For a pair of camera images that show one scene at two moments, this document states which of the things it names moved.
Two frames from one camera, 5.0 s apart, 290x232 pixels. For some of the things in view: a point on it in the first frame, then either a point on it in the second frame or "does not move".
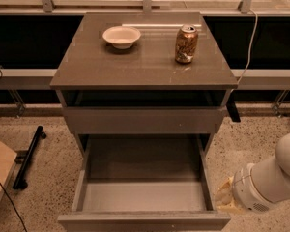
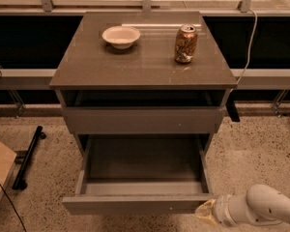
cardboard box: (0, 173) does not move
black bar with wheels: (19, 182) does not move
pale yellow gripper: (246, 190) to (220, 207)
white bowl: (122, 37) does not move
